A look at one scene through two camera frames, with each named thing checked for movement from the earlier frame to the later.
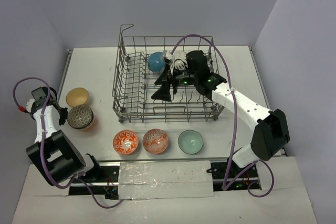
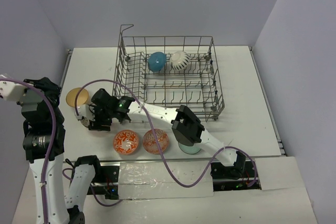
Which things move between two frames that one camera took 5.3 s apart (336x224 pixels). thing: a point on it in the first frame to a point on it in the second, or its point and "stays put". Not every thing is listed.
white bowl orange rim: [179, 61] stays put
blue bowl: [155, 62] stays put
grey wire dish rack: [140, 63] stays put
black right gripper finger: [163, 75] to [100, 124]
